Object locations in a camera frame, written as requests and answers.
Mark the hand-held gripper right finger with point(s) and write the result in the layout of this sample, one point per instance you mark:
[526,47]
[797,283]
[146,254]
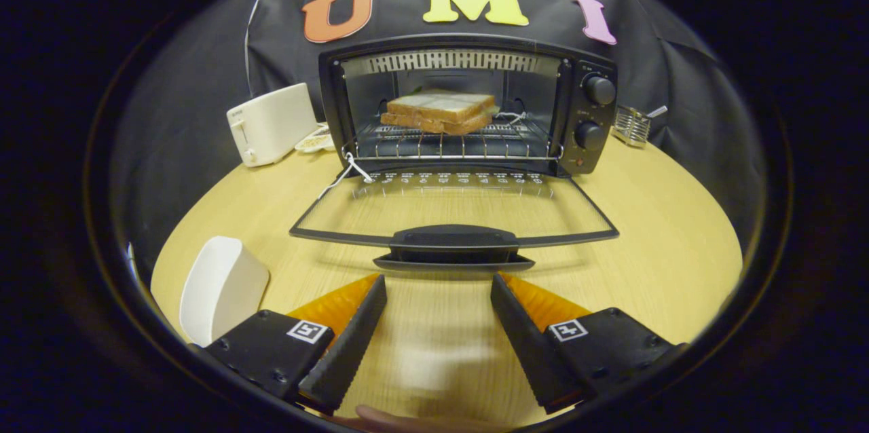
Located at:
[526,351]

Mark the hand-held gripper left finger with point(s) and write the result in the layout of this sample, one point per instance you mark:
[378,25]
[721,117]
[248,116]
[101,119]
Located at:
[349,358]

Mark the black toaster oven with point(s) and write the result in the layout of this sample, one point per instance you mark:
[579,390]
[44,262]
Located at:
[451,239]

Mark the toast sandwich with lettuce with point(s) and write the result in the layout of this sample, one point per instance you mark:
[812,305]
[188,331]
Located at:
[441,107]

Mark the white pop-up toaster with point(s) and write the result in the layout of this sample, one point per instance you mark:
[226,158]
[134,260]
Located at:
[271,124]

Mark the white rectangular plate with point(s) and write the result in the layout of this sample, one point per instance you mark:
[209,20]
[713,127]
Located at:
[220,290]

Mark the small white snack dish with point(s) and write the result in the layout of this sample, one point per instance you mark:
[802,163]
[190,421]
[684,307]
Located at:
[313,142]

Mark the clear utensil holder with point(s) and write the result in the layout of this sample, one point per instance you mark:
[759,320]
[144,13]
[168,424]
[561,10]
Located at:
[631,126]

